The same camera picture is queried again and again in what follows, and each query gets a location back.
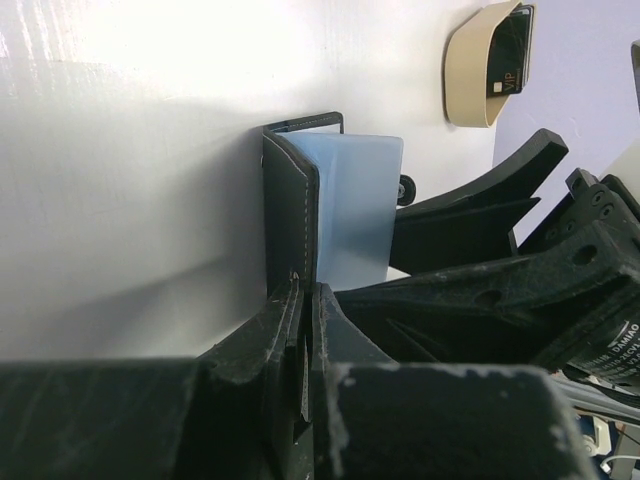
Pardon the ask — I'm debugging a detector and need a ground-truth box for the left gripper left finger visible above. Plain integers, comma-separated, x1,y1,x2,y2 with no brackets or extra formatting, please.
1,278,304,479

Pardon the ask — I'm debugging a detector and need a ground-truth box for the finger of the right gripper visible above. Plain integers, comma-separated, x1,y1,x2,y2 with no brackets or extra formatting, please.
332,219,640,371
389,128,568,275

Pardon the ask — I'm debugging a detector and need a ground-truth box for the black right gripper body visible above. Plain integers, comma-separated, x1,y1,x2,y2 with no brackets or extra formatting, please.
519,169,639,408

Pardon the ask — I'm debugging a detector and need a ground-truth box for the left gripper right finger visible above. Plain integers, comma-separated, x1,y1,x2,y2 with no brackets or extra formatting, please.
309,283,595,479

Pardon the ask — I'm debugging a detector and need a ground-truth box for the black leather card holder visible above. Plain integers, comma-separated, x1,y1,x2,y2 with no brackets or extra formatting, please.
262,112,415,293

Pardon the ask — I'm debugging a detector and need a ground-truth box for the beige card tray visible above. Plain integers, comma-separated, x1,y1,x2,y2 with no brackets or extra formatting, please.
443,1,536,128

